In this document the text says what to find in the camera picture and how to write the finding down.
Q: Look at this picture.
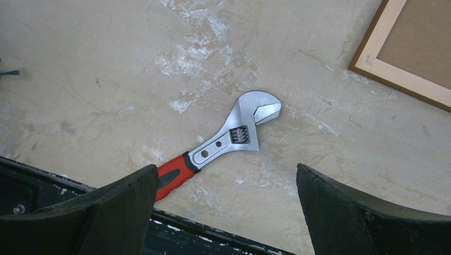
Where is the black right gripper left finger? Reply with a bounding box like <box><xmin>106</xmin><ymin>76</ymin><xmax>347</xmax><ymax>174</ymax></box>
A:
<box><xmin>1</xmin><ymin>165</ymin><xmax>159</xmax><ymax>254</ymax></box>

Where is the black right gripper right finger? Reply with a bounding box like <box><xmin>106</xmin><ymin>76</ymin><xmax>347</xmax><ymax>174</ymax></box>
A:
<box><xmin>296</xmin><ymin>164</ymin><xmax>450</xmax><ymax>254</ymax></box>

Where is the wooden picture frame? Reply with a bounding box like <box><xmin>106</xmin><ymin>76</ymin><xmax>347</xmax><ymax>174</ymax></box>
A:
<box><xmin>348</xmin><ymin>0</ymin><xmax>450</xmax><ymax>112</ymax></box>

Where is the yellow handled screwdriver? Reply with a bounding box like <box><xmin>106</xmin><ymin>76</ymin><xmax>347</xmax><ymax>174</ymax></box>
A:
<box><xmin>0</xmin><ymin>70</ymin><xmax>20</xmax><ymax>77</ymax></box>

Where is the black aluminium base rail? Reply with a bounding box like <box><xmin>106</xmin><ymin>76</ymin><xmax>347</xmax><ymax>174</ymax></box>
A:
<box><xmin>1</xmin><ymin>157</ymin><xmax>287</xmax><ymax>254</ymax></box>

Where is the red handled adjustable wrench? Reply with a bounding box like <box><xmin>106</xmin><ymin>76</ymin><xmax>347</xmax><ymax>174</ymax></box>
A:
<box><xmin>155</xmin><ymin>90</ymin><xmax>281</xmax><ymax>201</ymax></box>

